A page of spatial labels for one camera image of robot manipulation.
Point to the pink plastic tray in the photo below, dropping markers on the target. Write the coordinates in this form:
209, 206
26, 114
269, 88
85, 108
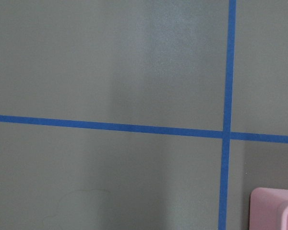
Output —
268, 209

